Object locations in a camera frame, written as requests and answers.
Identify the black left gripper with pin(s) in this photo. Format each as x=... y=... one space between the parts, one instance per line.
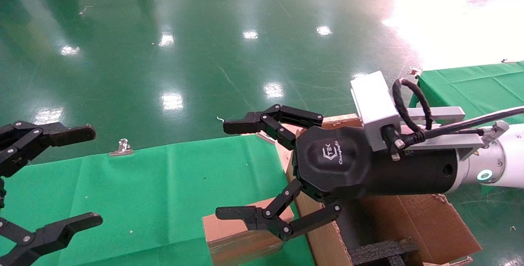
x=2 y=194

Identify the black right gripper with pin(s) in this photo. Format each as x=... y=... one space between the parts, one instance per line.
x=335 y=172

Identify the small brown cardboard box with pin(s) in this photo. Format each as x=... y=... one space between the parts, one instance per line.
x=229 y=233

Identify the large open cardboard carton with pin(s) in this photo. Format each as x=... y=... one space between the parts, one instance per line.
x=430 y=225

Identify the large green table cloth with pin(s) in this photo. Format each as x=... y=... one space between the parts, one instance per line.
x=163 y=196

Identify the black foam packing insert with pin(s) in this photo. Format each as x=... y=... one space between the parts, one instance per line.
x=380 y=251

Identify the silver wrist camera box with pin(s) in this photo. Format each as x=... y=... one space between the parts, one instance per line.
x=374 y=106

